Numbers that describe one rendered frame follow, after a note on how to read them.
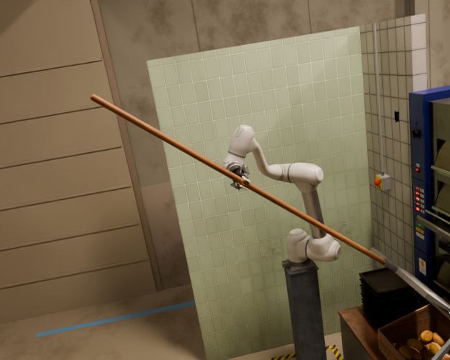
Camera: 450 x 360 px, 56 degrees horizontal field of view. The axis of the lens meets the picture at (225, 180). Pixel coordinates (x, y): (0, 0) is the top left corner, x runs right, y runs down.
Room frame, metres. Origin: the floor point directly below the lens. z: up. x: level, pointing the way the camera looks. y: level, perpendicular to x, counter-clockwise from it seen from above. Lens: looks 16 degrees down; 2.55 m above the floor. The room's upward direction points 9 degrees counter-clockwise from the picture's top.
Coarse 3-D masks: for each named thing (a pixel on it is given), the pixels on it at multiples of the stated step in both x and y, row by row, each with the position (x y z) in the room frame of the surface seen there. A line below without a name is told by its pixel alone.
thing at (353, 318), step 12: (348, 312) 2.73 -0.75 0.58; (360, 312) 2.71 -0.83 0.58; (348, 324) 2.59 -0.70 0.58; (360, 324) 2.57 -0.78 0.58; (372, 324) 2.55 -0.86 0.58; (348, 336) 2.63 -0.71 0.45; (360, 336) 2.45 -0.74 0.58; (372, 336) 2.43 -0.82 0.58; (348, 348) 2.65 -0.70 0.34; (360, 348) 2.42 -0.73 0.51; (372, 348) 2.32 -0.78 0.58
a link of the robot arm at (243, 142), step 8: (240, 128) 2.26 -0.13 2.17; (248, 128) 2.26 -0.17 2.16; (232, 136) 2.28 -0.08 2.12; (240, 136) 2.23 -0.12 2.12; (248, 136) 2.24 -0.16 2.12; (232, 144) 2.25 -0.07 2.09; (240, 144) 2.23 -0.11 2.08; (248, 144) 2.24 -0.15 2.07; (256, 144) 2.35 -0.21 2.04; (232, 152) 2.24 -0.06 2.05; (240, 152) 2.23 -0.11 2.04; (248, 152) 2.26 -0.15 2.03; (256, 152) 2.38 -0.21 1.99; (256, 160) 2.42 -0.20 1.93; (264, 160) 2.44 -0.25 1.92; (264, 168) 2.46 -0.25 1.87; (272, 168) 2.54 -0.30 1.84; (280, 168) 2.58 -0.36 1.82; (272, 176) 2.54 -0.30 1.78; (280, 176) 2.58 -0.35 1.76
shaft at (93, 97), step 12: (96, 96) 1.87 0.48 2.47; (108, 108) 1.87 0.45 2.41; (132, 120) 1.88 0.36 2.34; (156, 132) 1.89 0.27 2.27; (180, 144) 1.91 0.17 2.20; (192, 156) 1.91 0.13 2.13; (204, 156) 1.93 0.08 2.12; (216, 168) 1.92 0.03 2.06; (240, 180) 1.93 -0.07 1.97; (264, 192) 1.95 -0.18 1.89; (276, 204) 1.96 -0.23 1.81; (288, 204) 1.97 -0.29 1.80; (300, 216) 1.97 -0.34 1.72; (324, 228) 1.98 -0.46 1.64; (348, 240) 2.00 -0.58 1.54; (372, 252) 2.03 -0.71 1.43
